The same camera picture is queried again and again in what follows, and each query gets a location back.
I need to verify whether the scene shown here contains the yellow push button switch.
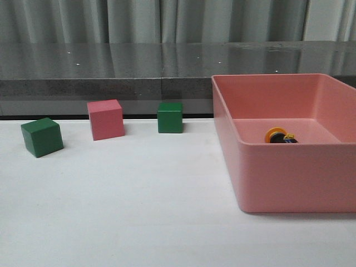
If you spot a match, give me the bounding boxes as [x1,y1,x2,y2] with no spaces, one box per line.
[265,127,298,144]

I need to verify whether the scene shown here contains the right green wooden cube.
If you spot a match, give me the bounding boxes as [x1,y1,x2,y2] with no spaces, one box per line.
[157,102,183,134]

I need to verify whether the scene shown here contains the green wooden cube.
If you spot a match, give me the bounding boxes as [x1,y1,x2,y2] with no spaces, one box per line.
[21,117,64,158]
[157,102,183,134]

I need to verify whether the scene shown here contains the pink wooden cube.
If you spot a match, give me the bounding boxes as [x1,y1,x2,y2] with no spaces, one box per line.
[87,99,125,141]

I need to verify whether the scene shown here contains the left green wooden cube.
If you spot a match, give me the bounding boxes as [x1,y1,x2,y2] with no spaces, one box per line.
[21,117,64,158]

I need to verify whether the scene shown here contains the grey stone counter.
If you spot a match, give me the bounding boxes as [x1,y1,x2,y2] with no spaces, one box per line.
[1,41,355,119]

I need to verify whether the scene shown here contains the pink plastic bin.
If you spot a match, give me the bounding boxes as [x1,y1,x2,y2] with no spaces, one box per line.
[212,74,355,212]

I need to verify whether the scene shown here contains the grey curtain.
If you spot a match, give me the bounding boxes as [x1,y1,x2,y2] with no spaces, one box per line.
[1,1,355,43]

